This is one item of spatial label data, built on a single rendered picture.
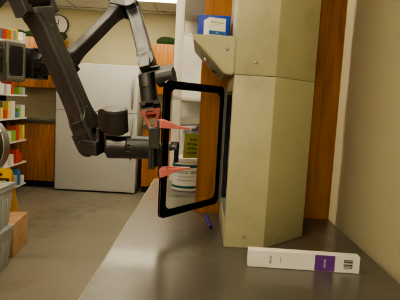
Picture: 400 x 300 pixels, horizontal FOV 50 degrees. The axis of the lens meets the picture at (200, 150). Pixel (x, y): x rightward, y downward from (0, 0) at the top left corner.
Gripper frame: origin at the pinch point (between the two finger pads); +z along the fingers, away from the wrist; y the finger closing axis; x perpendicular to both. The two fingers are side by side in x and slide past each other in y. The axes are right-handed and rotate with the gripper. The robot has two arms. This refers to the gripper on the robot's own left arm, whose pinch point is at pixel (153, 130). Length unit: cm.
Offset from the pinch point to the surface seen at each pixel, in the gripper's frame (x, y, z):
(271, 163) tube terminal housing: -31.9, -26.8, 18.6
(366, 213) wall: -61, -14, 37
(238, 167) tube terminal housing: -22.7, -26.9, 18.5
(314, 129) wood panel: -56, 6, 6
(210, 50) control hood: -19.3, -34.3, -12.6
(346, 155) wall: -65, 4, 17
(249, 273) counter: -20, -39, 45
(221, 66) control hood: -21.7, -33.4, -8.0
